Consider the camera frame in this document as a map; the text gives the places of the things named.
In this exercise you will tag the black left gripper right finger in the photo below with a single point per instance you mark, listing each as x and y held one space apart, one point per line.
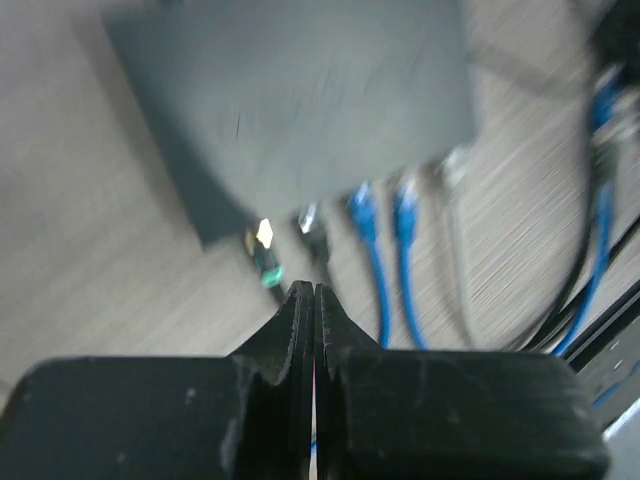
416 414

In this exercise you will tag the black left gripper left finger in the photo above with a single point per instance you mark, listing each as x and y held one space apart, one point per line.
246 415

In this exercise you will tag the dark grey network switch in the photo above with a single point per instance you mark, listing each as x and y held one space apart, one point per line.
261 107

